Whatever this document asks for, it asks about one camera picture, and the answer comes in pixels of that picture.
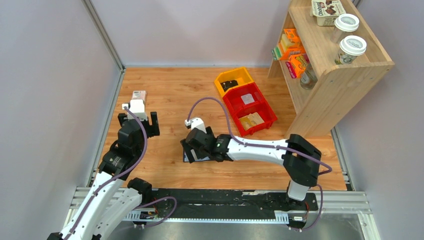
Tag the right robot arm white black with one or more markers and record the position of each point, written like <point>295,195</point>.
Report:
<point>300,158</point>

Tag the red plastic bin front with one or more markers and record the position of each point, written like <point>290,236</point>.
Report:
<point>265,112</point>

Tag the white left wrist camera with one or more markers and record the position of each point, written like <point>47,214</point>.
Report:
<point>137,107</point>

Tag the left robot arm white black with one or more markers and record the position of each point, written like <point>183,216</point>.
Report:
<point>106,179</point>

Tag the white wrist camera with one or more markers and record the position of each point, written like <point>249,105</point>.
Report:
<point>137,107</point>
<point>195,123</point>

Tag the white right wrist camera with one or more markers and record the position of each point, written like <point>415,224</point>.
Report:
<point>195,123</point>

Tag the glass bottle on shelf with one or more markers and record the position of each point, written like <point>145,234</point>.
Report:
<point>308,79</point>

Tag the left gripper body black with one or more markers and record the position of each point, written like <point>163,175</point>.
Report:
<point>154,125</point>

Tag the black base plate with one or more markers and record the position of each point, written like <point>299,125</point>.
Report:
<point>224,206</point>

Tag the black item in yellow bin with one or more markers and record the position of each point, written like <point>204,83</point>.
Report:
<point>226,85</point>

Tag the paper cup white lid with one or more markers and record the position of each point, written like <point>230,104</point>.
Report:
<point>350,48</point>
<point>344,24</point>

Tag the wooden shelf unit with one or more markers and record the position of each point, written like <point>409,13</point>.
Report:
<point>339,87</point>

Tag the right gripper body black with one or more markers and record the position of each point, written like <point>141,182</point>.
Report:
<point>191,147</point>

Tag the red plastic bin middle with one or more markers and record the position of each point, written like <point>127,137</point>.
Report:
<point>235,105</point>

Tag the gold credit cards in bin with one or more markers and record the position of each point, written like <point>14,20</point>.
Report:
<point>251,120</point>

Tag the red plastic bin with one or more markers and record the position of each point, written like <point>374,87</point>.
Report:
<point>235,105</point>
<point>265,112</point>

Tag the orange snack box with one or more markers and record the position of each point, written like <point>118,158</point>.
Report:
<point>297,64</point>

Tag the grey card in bin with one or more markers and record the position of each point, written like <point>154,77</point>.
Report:
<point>247,99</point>

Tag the white red small box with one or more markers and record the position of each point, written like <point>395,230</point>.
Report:
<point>139,95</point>

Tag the paper cup white lid front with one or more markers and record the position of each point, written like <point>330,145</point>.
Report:
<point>350,48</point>

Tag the paper cup white lid rear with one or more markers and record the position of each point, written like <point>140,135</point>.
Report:
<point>344,24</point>

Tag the navy blue card holder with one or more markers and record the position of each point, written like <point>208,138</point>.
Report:
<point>194,156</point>

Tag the yogurt tub on shelf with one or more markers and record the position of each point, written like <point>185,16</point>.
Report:
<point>326,11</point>

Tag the green orange boxes on shelf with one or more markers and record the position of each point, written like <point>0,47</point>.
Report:
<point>288,45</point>

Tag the aluminium rail frame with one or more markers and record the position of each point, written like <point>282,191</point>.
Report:
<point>330,202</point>

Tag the yellow plastic bin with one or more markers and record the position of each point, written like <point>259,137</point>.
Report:
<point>240,74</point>

